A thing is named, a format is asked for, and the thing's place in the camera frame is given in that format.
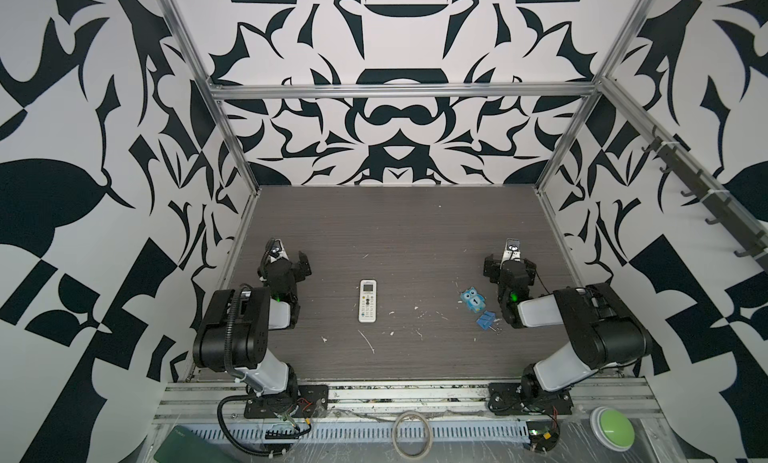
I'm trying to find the white remote control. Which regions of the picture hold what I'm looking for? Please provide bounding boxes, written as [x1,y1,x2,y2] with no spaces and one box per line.
[358,280,377,324]

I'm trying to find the green board front left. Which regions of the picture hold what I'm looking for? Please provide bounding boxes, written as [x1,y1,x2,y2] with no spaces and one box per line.
[153,426,238,463]

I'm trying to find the blue binder clip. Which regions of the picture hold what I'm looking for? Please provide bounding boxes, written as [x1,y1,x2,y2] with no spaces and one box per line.
[476,311,500,333]

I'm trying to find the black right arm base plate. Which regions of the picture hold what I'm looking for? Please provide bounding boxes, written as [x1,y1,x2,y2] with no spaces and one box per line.
[487,383,573,416]

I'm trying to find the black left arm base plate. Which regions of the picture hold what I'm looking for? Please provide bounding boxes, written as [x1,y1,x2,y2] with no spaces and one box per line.
[244,385,329,419]

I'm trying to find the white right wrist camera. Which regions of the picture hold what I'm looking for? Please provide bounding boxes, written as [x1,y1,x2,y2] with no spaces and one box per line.
[501,238,522,263]

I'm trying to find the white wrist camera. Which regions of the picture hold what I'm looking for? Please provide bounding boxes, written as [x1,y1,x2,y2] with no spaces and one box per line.
[262,238,288,264]
[501,238,522,263]

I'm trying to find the green push button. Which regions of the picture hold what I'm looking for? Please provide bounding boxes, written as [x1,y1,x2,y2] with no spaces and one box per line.
[590,407,636,452]

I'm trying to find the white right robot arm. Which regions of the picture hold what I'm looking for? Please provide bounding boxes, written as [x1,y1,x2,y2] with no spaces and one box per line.
[483,255,652,403]

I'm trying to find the aluminium enclosure frame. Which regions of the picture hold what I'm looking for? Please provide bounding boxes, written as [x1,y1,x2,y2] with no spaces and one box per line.
[160,0,767,380]

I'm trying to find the white slotted cable duct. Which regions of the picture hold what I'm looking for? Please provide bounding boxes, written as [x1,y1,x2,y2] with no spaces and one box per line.
[179,417,530,445]

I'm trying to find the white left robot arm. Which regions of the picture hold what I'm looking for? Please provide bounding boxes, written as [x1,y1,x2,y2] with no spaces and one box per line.
[193,238,312,401]

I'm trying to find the blue owl figurine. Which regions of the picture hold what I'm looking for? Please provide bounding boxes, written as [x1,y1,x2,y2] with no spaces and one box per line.
[460,287,486,313]

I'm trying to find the small green circuit board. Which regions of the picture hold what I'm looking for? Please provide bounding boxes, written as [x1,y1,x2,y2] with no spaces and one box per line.
[524,420,560,454]

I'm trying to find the clear tape roll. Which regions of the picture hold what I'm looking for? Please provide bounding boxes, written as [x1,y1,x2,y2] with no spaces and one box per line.
[390,411,434,461]

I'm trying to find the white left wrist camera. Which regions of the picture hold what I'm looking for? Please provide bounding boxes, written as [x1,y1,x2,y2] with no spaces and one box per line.
[262,238,288,264]

